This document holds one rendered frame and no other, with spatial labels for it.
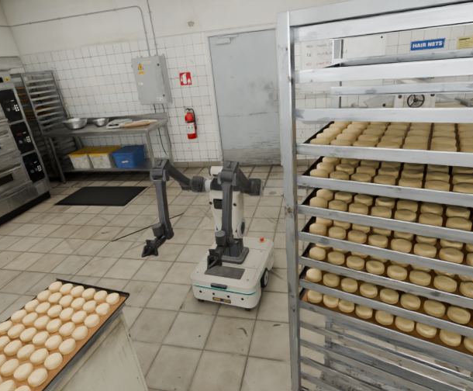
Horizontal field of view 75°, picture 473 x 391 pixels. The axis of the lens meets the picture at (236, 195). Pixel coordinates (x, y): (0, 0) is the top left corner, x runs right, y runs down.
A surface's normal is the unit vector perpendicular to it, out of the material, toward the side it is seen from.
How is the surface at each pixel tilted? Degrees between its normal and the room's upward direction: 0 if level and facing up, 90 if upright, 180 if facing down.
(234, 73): 90
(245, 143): 90
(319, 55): 90
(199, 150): 90
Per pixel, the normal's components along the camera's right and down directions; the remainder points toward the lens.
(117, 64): -0.22, 0.42
